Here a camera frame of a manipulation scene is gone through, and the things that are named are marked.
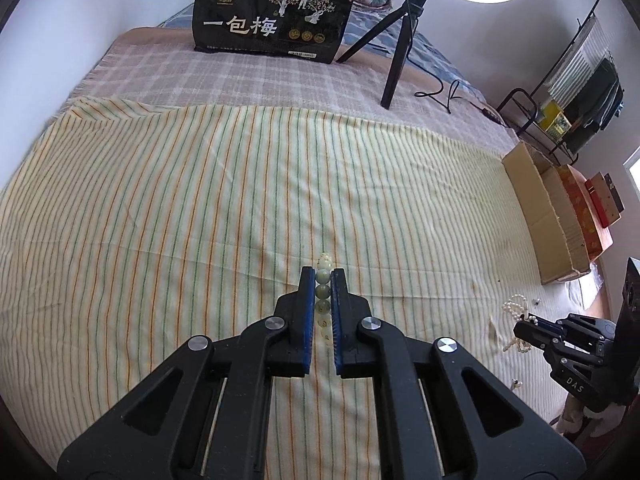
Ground cream bead bracelet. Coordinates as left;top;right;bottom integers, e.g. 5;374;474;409
312;251;335;344

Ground brown cardboard box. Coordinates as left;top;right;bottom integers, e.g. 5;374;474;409
502;142;590;285

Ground black snack bag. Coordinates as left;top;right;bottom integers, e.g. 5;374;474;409
192;0;354;64

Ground window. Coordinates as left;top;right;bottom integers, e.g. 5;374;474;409
624;148;640;196

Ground pink checkered blanket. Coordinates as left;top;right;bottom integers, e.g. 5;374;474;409
72;27;518;156

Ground black power cable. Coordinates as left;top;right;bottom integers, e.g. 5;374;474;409
413;78;507;124

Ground yellow striped cloth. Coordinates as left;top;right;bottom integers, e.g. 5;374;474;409
1;98;568;464

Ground striped hanging towel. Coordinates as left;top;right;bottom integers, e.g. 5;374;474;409
544;15;610;108

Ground small white pearl necklace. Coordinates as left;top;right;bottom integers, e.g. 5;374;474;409
499;294;539;356

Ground yellow green box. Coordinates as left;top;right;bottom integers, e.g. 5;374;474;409
538;100;572;141

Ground grey gloved right hand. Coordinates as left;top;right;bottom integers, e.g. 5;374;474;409
555;394;628;438

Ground dark hanging clothes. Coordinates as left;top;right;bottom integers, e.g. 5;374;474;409
564;58;624;155

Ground black clothes rack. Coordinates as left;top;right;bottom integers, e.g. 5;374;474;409
497;3;625;164

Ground black tripod stand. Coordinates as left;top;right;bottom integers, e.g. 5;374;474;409
335;0;433;111

